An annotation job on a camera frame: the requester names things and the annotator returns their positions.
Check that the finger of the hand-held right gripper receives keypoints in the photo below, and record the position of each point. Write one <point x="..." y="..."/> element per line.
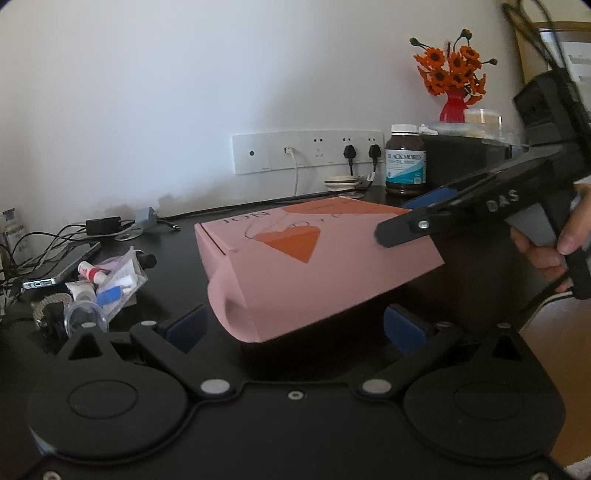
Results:
<point x="429" y="196"/>
<point x="397" y="230"/>

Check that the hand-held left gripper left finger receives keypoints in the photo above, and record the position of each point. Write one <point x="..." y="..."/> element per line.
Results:
<point x="187" y="327"/>

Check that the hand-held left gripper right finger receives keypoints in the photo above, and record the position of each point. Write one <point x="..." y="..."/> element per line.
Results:
<point x="406" y="327"/>

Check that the pink cardboard box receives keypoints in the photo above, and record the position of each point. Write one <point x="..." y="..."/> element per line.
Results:
<point x="300" y="286"/>

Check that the black desktop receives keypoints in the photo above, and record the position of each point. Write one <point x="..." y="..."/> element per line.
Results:
<point x="175" y="249"/>

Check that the person's right hand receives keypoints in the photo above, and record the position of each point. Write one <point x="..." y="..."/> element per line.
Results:
<point x="575" y="226"/>

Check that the brown supplement bottle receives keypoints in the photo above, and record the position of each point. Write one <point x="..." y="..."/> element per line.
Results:
<point x="405" y="161"/>

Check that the black storage box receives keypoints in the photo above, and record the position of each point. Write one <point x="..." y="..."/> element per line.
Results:
<point x="461" y="157"/>

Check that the clear plastic tray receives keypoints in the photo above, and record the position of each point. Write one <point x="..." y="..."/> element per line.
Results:
<point x="448" y="129"/>

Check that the white round dish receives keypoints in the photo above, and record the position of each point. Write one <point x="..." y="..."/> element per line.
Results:
<point x="341" y="182"/>

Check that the clear bag of toiletries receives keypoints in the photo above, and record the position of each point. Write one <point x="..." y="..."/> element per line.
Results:
<point x="120" y="286"/>

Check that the red vase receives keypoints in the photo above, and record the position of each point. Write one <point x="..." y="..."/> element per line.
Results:
<point x="453" y="108"/>

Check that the clear cotton swab box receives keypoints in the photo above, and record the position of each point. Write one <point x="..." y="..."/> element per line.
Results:
<point x="482" y="116"/>

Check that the clear round cup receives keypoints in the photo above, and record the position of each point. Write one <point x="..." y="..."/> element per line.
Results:
<point x="85" y="318"/>

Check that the red and white tube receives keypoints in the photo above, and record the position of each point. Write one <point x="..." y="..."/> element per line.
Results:
<point x="92" y="272"/>

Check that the grey charger plug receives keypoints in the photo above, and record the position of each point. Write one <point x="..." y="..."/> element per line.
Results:
<point x="145" y="217"/>

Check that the orange artificial flowers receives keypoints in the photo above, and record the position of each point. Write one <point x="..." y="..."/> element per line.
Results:
<point x="450" y="69"/>

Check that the black power adapter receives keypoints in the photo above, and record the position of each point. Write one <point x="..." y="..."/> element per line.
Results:
<point x="104" y="226"/>

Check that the black tablet with silver edge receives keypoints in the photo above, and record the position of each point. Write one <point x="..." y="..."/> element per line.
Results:
<point x="60" y="272"/>

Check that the white dotted band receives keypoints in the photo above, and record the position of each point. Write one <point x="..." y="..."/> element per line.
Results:
<point x="46" y="307"/>

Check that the clear bottle with blue cap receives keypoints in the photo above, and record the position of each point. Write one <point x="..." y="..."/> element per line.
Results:
<point x="10" y="230"/>

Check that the black wall plug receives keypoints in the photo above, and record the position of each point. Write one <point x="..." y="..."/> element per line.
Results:
<point x="349" y="151"/>
<point x="374" y="151"/>

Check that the wooden door frame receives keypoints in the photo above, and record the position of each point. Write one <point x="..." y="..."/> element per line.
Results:
<point x="521" y="55"/>

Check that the white wall outlet panel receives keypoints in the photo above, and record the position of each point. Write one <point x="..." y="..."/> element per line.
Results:
<point x="272" y="152"/>

